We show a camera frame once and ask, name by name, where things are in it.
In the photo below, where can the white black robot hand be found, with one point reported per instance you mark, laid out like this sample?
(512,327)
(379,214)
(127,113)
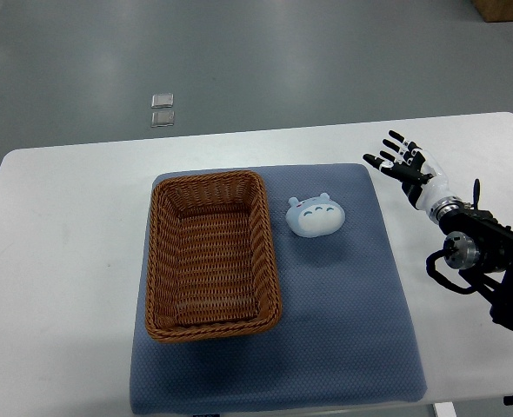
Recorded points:
(423,180)

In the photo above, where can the light blue plush toy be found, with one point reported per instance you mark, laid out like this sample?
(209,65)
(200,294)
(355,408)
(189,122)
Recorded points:
(314,217)

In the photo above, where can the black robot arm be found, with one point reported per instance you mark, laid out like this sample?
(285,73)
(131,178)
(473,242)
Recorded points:
(476,257)

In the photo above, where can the brown wicker basket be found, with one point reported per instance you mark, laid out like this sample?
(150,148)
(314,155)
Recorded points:
(211,265)

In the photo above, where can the blue quilted mat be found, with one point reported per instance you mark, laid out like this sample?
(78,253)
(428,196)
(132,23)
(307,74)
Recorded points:
(345,336)

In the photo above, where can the brown cardboard box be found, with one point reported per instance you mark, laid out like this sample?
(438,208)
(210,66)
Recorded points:
(495,11)

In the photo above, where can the white table leg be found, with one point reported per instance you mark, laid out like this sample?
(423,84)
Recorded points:
(444,409)

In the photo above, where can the upper metal floor plate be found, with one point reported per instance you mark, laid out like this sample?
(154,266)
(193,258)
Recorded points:
(162,100)

